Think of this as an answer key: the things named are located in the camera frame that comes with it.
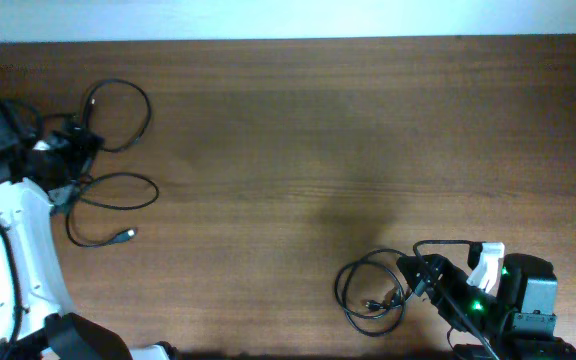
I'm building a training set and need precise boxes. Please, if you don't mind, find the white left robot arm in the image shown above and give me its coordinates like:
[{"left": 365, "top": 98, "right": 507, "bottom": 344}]
[{"left": 0, "top": 99, "right": 178, "bottom": 360}]

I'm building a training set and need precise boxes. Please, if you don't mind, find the black usb cable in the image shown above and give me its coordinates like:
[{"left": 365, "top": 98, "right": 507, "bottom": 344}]
[
  {"left": 334, "top": 248, "right": 414, "bottom": 338},
  {"left": 42, "top": 78, "right": 161, "bottom": 249}
]

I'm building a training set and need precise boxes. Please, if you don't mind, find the black right camera cable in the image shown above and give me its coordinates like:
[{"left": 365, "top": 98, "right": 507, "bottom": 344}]
[{"left": 412, "top": 239, "right": 502, "bottom": 360}]

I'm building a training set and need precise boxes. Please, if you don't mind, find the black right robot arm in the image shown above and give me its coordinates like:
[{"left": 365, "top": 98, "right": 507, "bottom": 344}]
[{"left": 397, "top": 253, "right": 576, "bottom": 359}]

